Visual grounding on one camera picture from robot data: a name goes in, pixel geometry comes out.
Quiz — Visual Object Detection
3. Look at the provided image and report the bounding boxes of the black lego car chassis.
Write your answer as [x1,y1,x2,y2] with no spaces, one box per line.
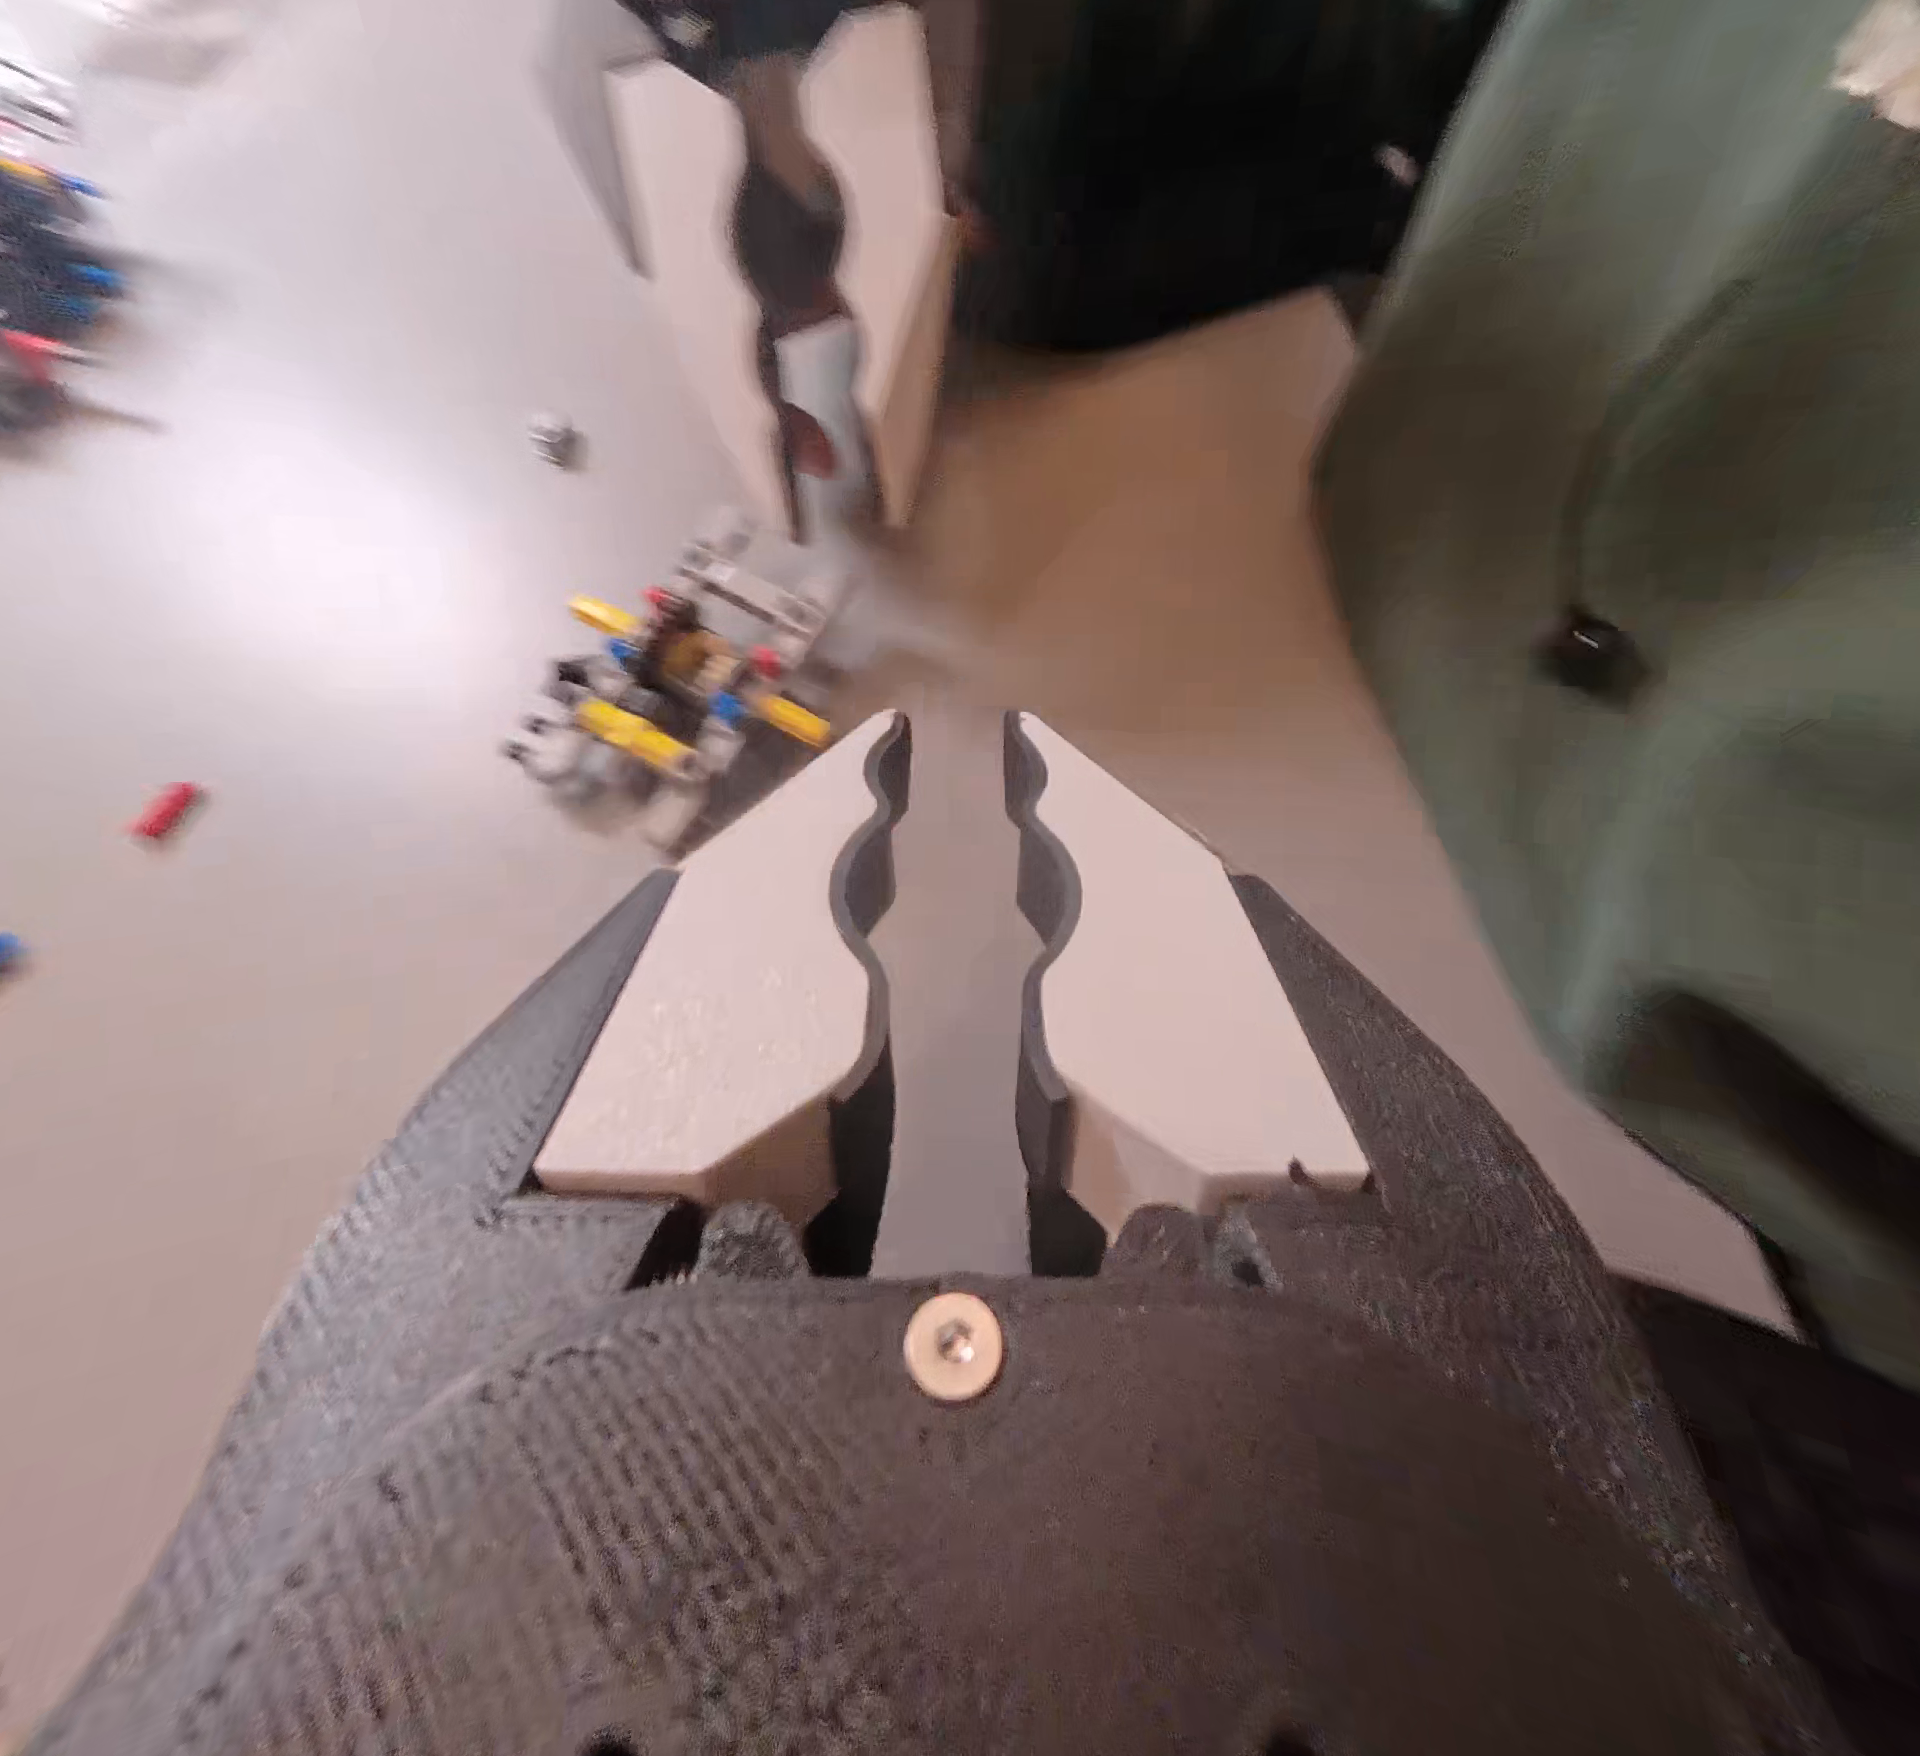
[0,157,131,428]

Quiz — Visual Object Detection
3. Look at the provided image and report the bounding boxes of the person's green sweatshirt torso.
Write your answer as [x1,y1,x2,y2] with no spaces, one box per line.
[1312,0,1920,1382]

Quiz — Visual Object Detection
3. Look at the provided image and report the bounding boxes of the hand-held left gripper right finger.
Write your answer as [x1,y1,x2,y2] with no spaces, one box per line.
[1001,710,1370,1228]

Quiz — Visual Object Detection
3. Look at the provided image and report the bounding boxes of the small grey lego differential assembly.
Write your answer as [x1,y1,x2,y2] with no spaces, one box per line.
[501,511,843,843]

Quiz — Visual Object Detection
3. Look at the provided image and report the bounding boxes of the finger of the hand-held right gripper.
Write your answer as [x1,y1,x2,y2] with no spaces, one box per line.
[814,6,967,530]
[604,67,800,543]

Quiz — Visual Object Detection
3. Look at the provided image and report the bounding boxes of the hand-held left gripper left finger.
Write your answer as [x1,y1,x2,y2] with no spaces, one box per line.
[532,710,911,1225]

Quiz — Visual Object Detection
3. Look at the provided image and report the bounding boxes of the person's right forearm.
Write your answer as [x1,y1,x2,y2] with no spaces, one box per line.
[960,0,1509,354]

